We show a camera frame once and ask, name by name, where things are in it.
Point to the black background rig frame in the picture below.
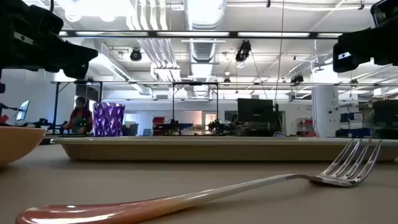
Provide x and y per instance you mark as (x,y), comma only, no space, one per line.
(195,83)
(56,105)

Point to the white round column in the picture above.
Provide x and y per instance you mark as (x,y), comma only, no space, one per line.
(325,112)

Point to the red storage bins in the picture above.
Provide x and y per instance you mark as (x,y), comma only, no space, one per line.
(158,120)

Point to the dark monitor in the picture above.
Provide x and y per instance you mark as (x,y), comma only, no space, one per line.
(385,112)

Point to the person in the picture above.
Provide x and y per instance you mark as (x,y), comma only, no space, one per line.
(80,119)

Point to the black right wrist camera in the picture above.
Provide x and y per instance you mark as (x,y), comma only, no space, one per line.
(387,12)

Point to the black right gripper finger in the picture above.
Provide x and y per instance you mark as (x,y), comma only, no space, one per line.
(356,39)
(346,62)

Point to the black aluminium rig frame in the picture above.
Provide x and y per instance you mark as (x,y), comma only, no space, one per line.
(233,34)

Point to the purple faceted cup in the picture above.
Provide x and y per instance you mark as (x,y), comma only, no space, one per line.
(109,119)

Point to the beige plastic tray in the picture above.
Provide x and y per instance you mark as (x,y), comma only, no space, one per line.
(202,151)

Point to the blue storage bins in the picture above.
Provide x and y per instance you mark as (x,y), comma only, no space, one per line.
(354,133)

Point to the black hanging camera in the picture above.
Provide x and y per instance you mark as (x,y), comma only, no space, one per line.
(243,51)
(136,55)
(297,79)

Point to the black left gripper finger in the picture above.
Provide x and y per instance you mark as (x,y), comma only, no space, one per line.
(76,71)
(77,55)

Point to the large black monitor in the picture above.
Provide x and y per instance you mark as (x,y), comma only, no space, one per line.
(255,110)

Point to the small tilted monitor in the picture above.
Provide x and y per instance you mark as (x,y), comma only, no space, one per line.
(23,110)

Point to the orange round plate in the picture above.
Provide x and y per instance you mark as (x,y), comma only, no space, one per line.
(18,143)

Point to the silver ventilation duct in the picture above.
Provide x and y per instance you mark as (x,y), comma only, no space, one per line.
(203,49)

